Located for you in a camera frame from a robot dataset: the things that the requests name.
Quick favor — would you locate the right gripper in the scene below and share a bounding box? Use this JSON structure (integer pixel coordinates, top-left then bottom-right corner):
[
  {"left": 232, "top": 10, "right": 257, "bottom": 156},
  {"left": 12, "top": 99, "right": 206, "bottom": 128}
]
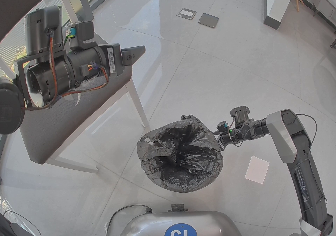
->
[{"left": 216, "top": 129, "right": 248, "bottom": 152}]

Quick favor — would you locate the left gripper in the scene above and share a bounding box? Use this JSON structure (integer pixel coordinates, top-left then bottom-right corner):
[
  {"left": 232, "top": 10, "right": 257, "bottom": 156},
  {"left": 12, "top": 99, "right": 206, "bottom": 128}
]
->
[{"left": 26, "top": 43, "right": 146, "bottom": 107}]

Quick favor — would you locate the black plastic bag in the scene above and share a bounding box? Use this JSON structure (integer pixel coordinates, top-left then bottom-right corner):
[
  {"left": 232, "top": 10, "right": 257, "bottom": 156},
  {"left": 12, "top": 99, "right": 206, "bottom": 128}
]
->
[{"left": 137, "top": 114, "right": 223, "bottom": 193}]

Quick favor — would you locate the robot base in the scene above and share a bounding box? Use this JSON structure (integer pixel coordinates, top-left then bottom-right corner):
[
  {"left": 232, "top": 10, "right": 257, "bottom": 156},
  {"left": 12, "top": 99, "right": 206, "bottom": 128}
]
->
[{"left": 125, "top": 203, "right": 239, "bottom": 236}]

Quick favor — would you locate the dark grey white-legged chair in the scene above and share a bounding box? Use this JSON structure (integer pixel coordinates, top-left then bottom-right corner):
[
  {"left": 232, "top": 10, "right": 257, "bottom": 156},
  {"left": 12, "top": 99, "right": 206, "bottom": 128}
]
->
[{"left": 0, "top": 0, "right": 150, "bottom": 173}]

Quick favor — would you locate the low grey bench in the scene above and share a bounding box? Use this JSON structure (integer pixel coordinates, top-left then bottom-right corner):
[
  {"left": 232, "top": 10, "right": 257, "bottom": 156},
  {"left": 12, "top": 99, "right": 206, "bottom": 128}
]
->
[{"left": 312, "top": 0, "right": 336, "bottom": 47}]

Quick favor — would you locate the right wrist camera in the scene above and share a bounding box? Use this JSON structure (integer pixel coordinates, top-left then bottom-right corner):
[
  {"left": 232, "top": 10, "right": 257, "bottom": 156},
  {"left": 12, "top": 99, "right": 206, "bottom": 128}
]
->
[{"left": 213, "top": 121, "right": 229, "bottom": 135}]

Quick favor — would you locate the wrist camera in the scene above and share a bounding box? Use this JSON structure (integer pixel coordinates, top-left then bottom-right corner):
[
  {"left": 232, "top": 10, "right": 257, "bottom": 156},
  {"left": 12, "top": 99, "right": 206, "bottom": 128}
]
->
[
  {"left": 67, "top": 21, "right": 97, "bottom": 51},
  {"left": 213, "top": 121, "right": 229, "bottom": 135}
]

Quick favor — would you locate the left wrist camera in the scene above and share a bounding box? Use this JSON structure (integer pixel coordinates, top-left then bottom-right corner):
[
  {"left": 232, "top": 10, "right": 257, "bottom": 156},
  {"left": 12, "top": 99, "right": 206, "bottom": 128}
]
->
[{"left": 67, "top": 21, "right": 97, "bottom": 51}]

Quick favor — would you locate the black cable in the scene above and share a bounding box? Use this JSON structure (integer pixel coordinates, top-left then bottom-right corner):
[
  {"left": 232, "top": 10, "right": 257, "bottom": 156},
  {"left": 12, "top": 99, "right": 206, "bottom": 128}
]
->
[{"left": 294, "top": 114, "right": 318, "bottom": 159}]

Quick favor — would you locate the grey cable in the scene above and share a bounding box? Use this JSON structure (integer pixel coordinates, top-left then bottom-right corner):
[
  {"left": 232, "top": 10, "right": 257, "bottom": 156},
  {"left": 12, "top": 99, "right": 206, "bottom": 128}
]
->
[{"left": 106, "top": 204, "right": 153, "bottom": 236}]

